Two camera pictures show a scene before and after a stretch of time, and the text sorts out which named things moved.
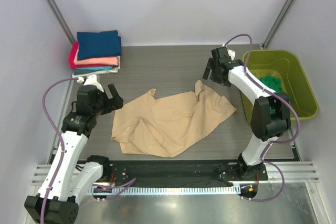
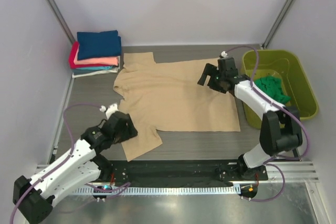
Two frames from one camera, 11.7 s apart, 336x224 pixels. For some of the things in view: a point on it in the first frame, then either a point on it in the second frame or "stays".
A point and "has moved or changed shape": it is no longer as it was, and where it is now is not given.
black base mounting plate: [187, 171] stays
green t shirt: [274, 83] stays
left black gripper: [116, 100] to [130, 131]
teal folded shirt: [78, 71] stays
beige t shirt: [143, 125] has moved or changed shape
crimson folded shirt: [72, 54] stays
